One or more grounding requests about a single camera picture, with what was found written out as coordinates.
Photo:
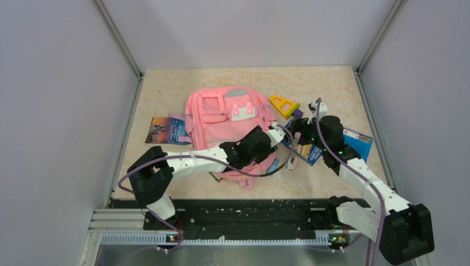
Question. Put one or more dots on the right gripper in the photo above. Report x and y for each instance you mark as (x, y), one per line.
(301, 126)

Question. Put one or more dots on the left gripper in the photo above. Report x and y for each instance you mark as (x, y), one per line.
(267, 150)

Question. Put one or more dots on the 91-Storey Treehouse book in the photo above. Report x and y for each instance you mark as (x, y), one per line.
(308, 153)

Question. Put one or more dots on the pink student backpack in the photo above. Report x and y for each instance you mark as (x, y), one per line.
(217, 115)

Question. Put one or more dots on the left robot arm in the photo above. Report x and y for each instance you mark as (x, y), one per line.
(151, 174)

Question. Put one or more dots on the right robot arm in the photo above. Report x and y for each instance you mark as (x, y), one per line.
(401, 231)

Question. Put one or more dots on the purple toy cube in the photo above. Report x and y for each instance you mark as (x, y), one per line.
(297, 114)

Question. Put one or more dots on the yellow toy triangle block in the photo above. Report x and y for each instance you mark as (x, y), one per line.
(284, 106)

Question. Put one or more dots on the white pink eraser case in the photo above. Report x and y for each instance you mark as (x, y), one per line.
(291, 164)

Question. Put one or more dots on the green picture book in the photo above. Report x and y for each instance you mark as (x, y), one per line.
(215, 177)

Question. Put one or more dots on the blue back-cover book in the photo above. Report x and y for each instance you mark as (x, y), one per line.
(359, 142)

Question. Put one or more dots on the Jane Eyre book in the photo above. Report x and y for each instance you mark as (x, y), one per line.
(169, 133)

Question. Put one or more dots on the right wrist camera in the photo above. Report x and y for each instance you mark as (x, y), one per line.
(316, 109)

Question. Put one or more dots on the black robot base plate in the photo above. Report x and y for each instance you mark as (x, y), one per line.
(301, 214)

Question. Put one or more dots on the aluminium frame rail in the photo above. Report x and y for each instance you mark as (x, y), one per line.
(117, 37)

